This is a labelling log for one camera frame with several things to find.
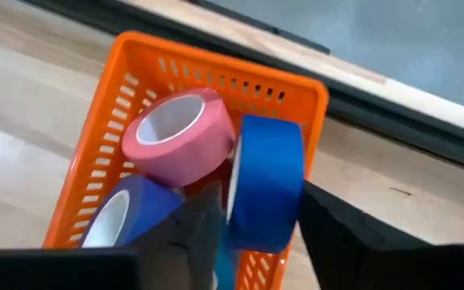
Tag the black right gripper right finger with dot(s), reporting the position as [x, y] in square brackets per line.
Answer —
[357, 258]

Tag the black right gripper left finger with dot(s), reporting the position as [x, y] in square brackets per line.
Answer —
[183, 249]

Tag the purple-blue tape roll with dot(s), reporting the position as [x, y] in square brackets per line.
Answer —
[151, 205]

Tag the pink tape roll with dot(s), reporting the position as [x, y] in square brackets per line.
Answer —
[191, 153]

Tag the royal blue tape roll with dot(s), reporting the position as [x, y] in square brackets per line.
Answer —
[268, 181]

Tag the orange plastic basket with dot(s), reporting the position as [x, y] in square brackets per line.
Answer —
[316, 117]

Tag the black aluminium table frame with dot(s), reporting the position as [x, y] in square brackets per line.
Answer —
[397, 127]

